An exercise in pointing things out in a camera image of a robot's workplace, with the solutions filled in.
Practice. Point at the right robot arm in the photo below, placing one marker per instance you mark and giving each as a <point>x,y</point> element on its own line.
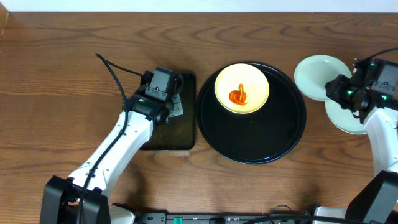
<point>376,201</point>

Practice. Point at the pale green plate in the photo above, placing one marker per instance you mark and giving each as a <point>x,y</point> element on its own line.
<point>314,72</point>

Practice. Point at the black rectangular tray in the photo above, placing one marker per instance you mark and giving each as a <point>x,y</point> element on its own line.
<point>179,132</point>

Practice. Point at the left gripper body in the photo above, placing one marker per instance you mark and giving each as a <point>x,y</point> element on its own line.
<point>173,101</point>

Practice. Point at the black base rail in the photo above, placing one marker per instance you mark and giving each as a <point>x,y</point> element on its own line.
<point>164,217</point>

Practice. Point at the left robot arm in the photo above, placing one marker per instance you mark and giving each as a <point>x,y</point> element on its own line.
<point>83,196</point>

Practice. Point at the light blue plate front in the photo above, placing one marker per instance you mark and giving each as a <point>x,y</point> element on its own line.
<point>343,118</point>

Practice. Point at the yellow plate with sauce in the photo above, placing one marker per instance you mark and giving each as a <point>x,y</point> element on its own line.
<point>241,88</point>

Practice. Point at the round black tray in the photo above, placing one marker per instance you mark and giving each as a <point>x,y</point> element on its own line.
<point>260,137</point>

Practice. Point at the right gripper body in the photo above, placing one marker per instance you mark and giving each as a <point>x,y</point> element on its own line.
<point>334,90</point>

